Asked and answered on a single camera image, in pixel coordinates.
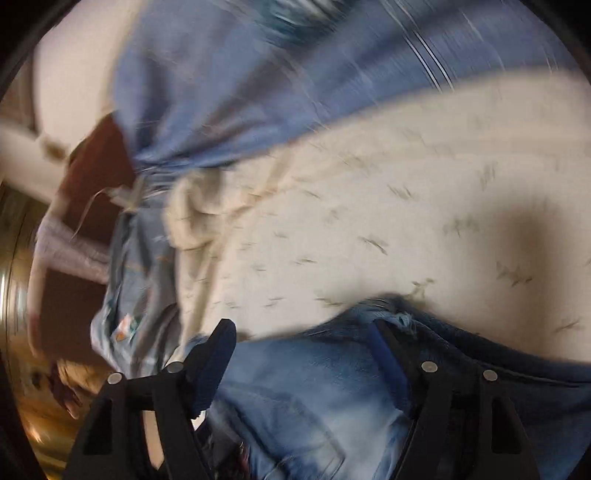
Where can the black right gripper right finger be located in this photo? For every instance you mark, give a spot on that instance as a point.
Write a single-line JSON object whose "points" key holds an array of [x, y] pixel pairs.
{"points": [[462, 425]]}

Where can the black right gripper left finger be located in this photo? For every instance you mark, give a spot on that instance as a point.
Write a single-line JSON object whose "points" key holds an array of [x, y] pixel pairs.
{"points": [[111, 443]]}

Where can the light blue denim pants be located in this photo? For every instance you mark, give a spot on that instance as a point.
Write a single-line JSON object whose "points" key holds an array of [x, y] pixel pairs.
{"points": [[316, 405]]}

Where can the grey pillow with logo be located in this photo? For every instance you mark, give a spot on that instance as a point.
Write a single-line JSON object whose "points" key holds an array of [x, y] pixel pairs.
{"points": [[137, 328]]}

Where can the brown wooden headboard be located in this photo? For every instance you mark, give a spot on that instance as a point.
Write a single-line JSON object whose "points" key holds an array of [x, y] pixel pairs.
{"points": [[61, 306]]}

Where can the pink cloth on headboard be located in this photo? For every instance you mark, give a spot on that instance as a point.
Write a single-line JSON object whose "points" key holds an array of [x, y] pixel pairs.
{"points": [[63, 250]]}

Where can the cream floral quilt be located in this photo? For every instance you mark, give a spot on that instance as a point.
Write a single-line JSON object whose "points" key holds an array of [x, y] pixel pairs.
{"points": [[473, 205]]}

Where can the blue plaid blanket with emblem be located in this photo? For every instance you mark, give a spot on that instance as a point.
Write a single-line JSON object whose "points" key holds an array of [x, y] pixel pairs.
{"points": [[204, 83]]}

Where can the white charger with cable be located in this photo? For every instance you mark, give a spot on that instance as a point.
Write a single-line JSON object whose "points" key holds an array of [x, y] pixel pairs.
{"points": [[127, 199]]}

